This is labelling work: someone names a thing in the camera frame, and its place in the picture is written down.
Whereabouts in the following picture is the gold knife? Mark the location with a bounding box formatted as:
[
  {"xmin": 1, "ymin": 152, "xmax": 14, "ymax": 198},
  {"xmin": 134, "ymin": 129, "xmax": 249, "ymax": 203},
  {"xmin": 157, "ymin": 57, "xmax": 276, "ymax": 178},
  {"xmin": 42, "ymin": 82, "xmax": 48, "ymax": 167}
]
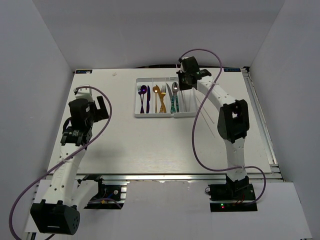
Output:
[{"xmin": 152, "ymin": 85, "xmax": 167, "ymax": 113}]

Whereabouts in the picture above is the blue left corner label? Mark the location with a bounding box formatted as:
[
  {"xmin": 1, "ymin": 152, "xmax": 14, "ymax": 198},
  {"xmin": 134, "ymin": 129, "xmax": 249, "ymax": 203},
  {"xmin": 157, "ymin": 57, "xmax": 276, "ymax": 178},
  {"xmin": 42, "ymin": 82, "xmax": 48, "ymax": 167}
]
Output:
[{"xmin": 75, "ymin": 69, "xmax": 93, "ymax": 74}]

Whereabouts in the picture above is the blue corner label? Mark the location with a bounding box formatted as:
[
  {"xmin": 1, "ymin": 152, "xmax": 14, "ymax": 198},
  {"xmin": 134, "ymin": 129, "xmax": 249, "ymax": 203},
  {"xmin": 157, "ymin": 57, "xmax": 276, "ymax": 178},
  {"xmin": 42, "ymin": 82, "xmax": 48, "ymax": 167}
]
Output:
[
  {"xmin": 75, "ymin": 69, "xmax": 93, "ymax": 74},
  {"xmin": 223, "ymin": 68, "xmax": 241, "ymax": 73}
]

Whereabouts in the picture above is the purple iridescent fork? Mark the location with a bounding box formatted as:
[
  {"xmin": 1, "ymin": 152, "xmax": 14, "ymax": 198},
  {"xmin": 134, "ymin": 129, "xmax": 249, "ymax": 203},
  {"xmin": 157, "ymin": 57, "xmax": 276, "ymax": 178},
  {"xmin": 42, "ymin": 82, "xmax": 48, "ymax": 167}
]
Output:
[{"xmin": 137, "ymin": 85, "xmax": 147, "ymax": 114}]

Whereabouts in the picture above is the gold fork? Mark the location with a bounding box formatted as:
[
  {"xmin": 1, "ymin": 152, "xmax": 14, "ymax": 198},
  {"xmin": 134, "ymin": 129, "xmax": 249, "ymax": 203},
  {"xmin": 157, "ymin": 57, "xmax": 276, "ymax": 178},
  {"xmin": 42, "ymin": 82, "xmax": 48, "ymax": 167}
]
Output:
[{"xmin": 159, "ymin": 85, "xmax": 167, "ymax": 113}]

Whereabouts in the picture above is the white divided utensil tray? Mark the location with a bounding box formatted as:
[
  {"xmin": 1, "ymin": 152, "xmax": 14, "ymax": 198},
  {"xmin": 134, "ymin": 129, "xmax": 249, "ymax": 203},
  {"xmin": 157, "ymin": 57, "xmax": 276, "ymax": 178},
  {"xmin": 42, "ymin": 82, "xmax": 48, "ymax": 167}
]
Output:
[{"xmin": 134, "ymin": 77, "xmax": 198, "ymax": 118}]

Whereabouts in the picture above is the purple iridescent knife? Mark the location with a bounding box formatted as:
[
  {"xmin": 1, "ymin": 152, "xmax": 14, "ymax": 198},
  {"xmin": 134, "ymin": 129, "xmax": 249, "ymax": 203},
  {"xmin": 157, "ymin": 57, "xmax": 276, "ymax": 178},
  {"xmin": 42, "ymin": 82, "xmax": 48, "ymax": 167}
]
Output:
[{"xmin": 146, "ymin": 85, "xmax": 151, "ymax": 114}]

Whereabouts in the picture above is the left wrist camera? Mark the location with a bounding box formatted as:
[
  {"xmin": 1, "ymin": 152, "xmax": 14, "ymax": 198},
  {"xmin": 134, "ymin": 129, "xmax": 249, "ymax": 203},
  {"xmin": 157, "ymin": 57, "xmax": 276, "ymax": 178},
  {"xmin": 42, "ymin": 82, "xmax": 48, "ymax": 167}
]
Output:
[{"xmin": 73, "ymin": 87, "xmax": 94, "ymax": 102}]

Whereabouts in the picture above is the green handled silver knife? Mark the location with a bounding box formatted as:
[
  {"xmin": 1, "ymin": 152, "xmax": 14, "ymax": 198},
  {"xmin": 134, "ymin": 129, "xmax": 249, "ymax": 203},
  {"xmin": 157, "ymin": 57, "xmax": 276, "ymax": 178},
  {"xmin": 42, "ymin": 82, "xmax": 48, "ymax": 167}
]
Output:
[{"xmin": 166, "ymin": 83, "xmax": 176, "ymax": 114}]

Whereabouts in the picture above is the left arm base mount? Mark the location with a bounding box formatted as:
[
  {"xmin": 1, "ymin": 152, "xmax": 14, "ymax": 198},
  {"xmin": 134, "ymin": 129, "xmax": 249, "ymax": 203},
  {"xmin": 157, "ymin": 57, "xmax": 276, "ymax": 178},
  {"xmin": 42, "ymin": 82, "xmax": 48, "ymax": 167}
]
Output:
[{"xmin": 85, "ymin": 181, "xmax": 127, "ymax": 210}]

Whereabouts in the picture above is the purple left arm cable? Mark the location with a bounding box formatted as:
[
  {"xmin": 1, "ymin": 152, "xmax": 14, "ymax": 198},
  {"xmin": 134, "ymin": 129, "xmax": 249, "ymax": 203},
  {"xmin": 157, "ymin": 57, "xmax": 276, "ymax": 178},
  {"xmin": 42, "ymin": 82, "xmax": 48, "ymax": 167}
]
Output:
[{"xmin": 8, "ymin": 85, "xmax": 123, "ymax": 240}]

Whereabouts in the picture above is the green handled silver spoon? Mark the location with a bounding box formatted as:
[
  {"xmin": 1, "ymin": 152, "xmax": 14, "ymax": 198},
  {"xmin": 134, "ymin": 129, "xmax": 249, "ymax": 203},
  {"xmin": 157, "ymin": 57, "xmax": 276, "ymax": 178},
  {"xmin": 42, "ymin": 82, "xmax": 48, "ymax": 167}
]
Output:
[{"xmin": 171, "ymin": 82, "xmax": 180, "ymax": 113}]

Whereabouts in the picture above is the gold spoon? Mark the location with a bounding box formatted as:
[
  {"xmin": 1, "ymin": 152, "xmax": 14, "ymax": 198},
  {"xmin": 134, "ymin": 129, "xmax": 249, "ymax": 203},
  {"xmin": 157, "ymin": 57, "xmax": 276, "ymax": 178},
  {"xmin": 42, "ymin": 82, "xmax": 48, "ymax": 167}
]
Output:
[{"xmin": 152, "ymin": 85, "xmax": 160, "ymax": 114}]

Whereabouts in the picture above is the purple iridescent spoon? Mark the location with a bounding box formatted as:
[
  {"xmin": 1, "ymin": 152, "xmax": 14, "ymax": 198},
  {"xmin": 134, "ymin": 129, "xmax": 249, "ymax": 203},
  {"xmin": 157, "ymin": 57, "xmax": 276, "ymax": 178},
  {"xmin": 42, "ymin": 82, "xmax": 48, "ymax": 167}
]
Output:
[{"xmin": 138, "ymin": 85, "xmax": 148, "ymax": 114}]

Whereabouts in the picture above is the blue right corner label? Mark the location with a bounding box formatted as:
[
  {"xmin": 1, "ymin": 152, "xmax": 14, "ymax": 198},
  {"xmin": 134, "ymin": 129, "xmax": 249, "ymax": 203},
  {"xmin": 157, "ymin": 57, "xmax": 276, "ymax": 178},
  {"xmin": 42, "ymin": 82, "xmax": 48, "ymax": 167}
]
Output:
[{"xmin": 223, "ymin": 68, "xmax": 241, "ymax": 73}]

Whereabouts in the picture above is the green handled silver fork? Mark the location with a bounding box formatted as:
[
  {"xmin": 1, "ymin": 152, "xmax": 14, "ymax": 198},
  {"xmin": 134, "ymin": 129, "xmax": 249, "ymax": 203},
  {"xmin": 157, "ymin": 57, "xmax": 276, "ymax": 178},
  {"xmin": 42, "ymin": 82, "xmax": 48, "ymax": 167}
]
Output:
[{"xmin": 173, "ymin": 95, "xmax": 180, "ymax": 113}]

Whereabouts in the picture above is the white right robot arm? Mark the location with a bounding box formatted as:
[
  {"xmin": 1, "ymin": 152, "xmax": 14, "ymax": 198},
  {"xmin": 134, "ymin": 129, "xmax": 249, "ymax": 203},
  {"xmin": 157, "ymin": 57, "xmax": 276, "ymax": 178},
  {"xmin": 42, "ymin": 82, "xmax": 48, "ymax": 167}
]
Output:
[{"xmin": 177, "ymin": 56, "xmax": 250, "ymax": 200}]

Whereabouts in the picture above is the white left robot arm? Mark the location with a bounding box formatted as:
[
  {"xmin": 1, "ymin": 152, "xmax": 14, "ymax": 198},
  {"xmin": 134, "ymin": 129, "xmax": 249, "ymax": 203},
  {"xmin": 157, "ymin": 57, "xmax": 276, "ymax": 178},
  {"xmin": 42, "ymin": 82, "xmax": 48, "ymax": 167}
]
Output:
[{"xmin": 30, "ymin": 95, "xmax": 110, "ymax": 235}]

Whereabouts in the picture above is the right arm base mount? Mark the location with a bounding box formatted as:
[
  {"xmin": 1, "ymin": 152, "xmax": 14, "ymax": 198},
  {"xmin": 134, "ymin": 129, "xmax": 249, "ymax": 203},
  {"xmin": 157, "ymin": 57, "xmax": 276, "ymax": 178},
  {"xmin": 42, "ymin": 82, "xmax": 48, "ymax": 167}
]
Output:
[{"xmin": 204, "ymin": 184, "xmax": 258, "ymax": 213}]

